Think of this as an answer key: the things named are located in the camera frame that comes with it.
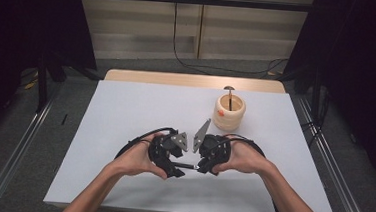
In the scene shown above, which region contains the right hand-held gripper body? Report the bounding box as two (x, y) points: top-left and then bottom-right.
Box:
(191, 117), (235, 172)

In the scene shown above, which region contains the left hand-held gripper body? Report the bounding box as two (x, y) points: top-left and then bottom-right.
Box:
(147, 126), (190, 169)

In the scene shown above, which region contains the black makeup brush silver ferrule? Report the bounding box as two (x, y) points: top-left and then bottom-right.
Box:
(173, 162), (202, 171)

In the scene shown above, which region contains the thin brush with gold ferrule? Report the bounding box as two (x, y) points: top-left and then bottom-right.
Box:
(227, 89), (234, 112)

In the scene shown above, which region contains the person's left hand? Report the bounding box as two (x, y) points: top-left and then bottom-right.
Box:
(109, 129), (172, 181)

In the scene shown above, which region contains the person's right hand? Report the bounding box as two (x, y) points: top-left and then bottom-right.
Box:
(210, 133), (278, 178)

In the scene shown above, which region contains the white table mat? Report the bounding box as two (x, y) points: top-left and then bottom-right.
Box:
(42, 75), (345, 212)

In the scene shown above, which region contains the wooden table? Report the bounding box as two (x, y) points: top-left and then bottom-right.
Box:
(103, 67), (287, 95)

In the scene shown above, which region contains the beige office desk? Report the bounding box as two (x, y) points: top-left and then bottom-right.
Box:
(70, 0), (317, 74)

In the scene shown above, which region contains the black metal stand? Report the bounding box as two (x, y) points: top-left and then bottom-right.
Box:
(33, 54), (52, 113)

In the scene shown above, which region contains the black horizontal bar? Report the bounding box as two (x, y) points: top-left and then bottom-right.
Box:
(127, 0), (315, 14)

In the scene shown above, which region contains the black curtain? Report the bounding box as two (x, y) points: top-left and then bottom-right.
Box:
(0, 0), (103, 158)
(275, 0), (376, 190)

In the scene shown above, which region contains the left hand-held gripper cable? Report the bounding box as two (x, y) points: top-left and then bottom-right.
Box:
(114, 123), (179, 163)

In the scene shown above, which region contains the hand-held gripper cable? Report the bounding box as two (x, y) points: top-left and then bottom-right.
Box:
(114, 123), (179, 163)
(221, 133), (268, 160)

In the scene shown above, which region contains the right hand-held gripper cable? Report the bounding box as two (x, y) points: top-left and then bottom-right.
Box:
(221, 133), (268, 160)

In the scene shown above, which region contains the black wall cable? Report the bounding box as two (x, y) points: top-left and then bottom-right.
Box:
(168, 0), (294, 82)

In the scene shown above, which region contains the aluminium rail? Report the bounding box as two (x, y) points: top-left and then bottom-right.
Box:
(288, 95), (376, 212)
(0, 79), (65, 212)

